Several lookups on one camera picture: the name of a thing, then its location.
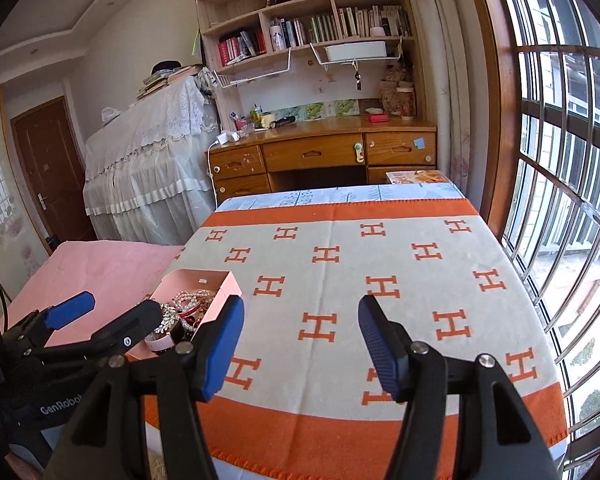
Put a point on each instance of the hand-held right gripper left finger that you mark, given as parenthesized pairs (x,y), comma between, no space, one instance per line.
(222,345)

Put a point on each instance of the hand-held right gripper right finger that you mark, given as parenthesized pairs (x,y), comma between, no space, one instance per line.
(377,345)

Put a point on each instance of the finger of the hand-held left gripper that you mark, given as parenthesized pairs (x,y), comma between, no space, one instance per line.
(135,322)
(70,310)

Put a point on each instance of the white wrist watch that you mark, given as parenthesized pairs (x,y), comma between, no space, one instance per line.
(160,344)

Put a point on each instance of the pink jewelry box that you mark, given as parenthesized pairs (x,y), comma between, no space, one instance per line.
(180,281)

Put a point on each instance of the pink blanket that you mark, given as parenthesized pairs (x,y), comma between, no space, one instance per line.
(105,270)

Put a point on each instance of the orange patterned grey blanket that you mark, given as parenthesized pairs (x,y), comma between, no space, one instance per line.
(330,285)

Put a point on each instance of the floral sliding wardrobe door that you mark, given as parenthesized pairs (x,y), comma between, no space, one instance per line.
(15,240)

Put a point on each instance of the brown wooden door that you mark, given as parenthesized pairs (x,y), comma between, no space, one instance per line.
(45,160)

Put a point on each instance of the blue printed bedsheet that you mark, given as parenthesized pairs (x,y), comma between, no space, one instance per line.
(330,195)

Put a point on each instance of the lace-covered piano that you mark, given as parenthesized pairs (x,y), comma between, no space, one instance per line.
(145,160)

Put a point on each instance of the orange magazine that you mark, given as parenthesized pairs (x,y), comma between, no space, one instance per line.
(425,177)

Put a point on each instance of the green and white hook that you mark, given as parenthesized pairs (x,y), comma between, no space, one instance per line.
(358,153)

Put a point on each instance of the wooden desk with drawers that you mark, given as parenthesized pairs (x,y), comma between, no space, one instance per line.
(310,152)

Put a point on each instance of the blue sticker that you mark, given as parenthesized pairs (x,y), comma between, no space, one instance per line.
(419,143)

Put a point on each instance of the small red box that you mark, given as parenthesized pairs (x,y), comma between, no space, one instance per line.
(378,118)

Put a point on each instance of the cream cup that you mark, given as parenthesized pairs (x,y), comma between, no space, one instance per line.
(267,121)

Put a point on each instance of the black flashlight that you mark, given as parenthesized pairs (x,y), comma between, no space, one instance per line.
(285,121)

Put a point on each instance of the metal window grille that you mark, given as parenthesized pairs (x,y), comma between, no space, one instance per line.
(545,170)

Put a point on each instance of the green leaf printed panel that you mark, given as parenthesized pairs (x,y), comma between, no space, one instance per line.
(320,109)

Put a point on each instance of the patterned jar with white lid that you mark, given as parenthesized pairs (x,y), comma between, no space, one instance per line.
(406,102)

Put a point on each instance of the stack of books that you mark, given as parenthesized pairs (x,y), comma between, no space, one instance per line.
(165,80)

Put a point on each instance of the pale floral curtain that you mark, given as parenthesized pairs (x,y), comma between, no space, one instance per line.
(460,110)

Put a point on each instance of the brown patterned bag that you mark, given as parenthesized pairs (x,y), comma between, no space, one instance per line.
(392,90)

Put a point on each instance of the hanging keys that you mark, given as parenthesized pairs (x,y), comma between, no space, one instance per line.
(358,82)

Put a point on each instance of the row of red books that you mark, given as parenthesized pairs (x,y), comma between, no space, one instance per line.
(235,50)

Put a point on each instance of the white plastic basket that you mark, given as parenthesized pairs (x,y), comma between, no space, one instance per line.
(355,51)

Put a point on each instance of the wooden bookshelf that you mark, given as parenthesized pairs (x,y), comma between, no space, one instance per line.
(235,20)

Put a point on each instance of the row of mixed books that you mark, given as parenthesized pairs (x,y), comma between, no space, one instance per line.
(300,32)

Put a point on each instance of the row of pale books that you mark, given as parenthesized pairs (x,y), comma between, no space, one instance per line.
(370,22)

